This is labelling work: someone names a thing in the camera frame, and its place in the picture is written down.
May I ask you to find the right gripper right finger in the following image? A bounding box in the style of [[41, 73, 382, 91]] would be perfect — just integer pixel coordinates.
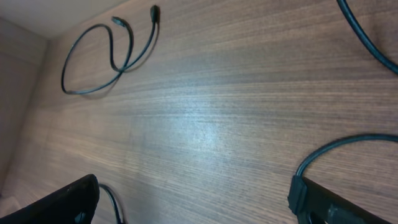
[[288, 175, 390, 224]]

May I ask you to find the right camera black cable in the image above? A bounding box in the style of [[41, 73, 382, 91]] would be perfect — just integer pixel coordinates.
[[336, 0, 398, 75]]

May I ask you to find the black usb cable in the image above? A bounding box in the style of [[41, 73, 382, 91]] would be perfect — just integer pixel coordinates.
[[98, 133, 398, 224], [60, 4, 160, 96]]

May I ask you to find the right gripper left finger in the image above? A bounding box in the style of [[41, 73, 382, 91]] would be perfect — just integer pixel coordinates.
[[1, 174, 100, 224]]

